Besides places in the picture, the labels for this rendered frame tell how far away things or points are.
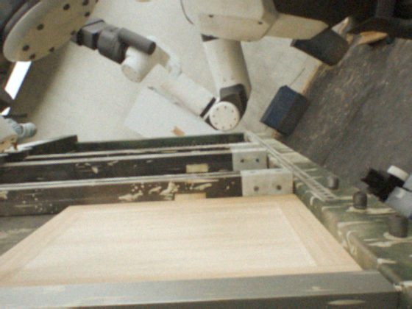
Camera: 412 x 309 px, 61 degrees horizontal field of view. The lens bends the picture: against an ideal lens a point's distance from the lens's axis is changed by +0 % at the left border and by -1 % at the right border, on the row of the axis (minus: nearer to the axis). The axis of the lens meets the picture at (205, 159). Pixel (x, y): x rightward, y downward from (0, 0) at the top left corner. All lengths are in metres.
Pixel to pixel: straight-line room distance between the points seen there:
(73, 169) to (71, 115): 5.16
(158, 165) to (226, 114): 0.48
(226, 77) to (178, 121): 3.76
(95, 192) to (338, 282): 0.64
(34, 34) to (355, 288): 0.39
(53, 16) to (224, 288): 0.33
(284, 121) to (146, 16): 2.86
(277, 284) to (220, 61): 0.58
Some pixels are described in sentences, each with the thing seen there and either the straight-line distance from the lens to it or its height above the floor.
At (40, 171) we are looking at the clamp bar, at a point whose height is 1.60.
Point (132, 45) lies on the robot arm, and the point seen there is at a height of 1.43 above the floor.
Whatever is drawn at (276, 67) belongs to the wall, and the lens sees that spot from 6.05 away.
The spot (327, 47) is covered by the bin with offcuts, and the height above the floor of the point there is 0.24.
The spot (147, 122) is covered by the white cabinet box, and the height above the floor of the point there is 1.78.
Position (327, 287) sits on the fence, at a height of 0.96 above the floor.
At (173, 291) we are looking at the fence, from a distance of 0.43.
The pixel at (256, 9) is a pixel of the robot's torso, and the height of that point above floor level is 1.19.
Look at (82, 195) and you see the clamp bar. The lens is 0.93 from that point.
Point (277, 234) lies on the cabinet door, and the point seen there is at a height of 0.96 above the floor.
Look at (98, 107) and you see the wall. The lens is 6.33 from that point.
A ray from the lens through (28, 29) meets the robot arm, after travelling 0.25.
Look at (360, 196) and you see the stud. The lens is 0.67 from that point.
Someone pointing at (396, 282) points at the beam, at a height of 0.91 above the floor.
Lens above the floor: 1.18
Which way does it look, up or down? 4 degrees down
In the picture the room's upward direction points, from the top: 59 degrees counter-clockwise
